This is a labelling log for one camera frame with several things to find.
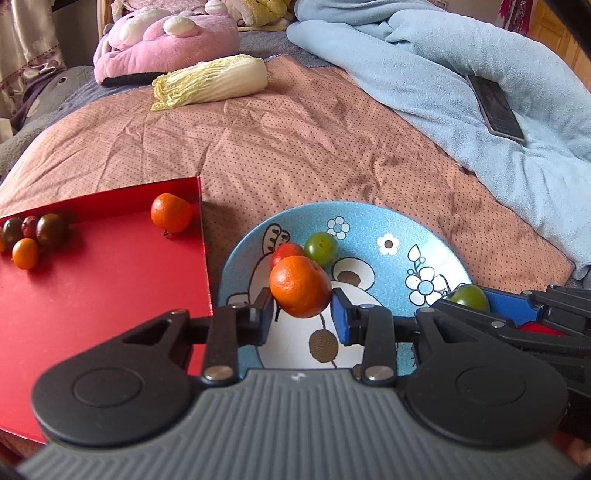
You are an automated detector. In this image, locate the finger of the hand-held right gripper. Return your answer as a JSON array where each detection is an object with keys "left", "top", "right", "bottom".
[
  {"left": 481, "top": 285, "right": 591, "bottom": 326},
  {"left": 432, "top": 298, "right": 591, "bottom": 359}
]

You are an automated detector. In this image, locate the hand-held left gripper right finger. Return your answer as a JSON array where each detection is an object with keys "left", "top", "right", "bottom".
[{"left": 331, "top": 287, "right": 481, "bottom": 387}]

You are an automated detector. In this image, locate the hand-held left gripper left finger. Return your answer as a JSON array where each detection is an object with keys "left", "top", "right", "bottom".
[{"left": 121, "top": 288, "right": 276, "bottom": 386}]

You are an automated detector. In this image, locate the green tomato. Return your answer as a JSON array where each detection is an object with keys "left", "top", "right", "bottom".
[
  {"left": 303, "top": 232, "right": 338, "bottom": 267},
  {"left": 449, "top": 284, "right": 490, "bottom": 313}
]

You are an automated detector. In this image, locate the orange tangerine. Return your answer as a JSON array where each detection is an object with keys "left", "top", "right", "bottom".
[
  {"left": 150, "top": 193, "right": 193, "bottom": 234},
  {"left": 269, "top": 255, "right": 332, "bottom": 318}
]

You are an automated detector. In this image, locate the red orange tomato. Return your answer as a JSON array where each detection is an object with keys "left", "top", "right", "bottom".
[{"left": 271, "top": 242, "right": 305, "bottom": 268}]

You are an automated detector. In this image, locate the blue cartoon print plate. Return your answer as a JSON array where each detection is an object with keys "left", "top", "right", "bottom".
[{"left": 217, "top": 200, "right": 474, "bottom": 377}]

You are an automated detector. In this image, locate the red tray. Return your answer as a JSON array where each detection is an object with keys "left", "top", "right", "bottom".
[{"left": 0, "top": 176, "right": 214, "bottom": 445}]

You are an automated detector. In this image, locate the black smartphone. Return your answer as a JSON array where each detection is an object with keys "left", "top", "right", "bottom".
[{"left": 465, "top": 74, "right": 526, "bottom": 145}]

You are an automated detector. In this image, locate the dark brown tomato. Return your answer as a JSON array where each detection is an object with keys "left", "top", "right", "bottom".
[{"left": 36, "top": 213, "right": 70, "bottom": 250}]

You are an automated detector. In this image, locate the napa cabbage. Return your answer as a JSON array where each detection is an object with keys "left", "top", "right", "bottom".
[{"left": 151, "top": 54, "right": 269, "bottom": 112}]

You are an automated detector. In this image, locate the light blue blanket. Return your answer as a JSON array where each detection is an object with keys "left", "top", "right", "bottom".
[{"left": 286, "top": 0, "right": 591, "bottom": 282}]

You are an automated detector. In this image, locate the wooden door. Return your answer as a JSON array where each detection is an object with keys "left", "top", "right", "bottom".
[{"left": 526, "top": 18, "right": 591, "bottom": 77}]

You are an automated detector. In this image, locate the grey blue bed sheet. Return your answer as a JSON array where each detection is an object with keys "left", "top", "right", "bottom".
[{"left": 238, "top": 28, "right": 326, "bottom": 68}]

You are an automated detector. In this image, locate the red hanging ornament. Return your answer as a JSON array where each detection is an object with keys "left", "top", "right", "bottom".
[{"left": 496, "top": 0, "right": 532, "bottom": 34}]

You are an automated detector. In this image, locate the pink plush toy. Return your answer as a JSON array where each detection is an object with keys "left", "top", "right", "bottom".
[{"left": 93, "top": 0, "right": 241, "bottom": 87}]

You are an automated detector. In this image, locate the grey shark plush toy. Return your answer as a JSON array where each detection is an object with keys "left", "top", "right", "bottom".
[{"left": 0, "top": 65, "right": 99, "bottom": 172}]

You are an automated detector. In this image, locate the yellow plush toy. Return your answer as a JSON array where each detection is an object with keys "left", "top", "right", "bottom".
[{"left": 235, "top": 0, "right": 301, "bottom": 26}]

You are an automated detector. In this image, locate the floral curtain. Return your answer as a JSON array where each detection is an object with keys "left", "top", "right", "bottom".
[{"left": 0, "top": 0, "right": 66, "bottom": 131}]

